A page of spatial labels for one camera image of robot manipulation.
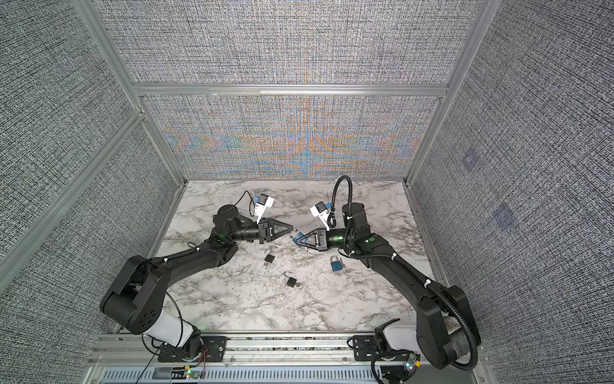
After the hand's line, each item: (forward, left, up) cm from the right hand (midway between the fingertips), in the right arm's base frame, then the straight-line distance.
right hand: (299, 241), depth 74 cm
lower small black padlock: (-3, +4, -22) cm, 22 cm away
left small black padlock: (+5, +12, -20) cm, 24 cm away
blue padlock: (+1, 0, +2) cm, 2 cm away
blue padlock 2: (+2, -13, -21) cm, 25 cm away
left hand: (+3, +2, +1) cm, 4 cm away
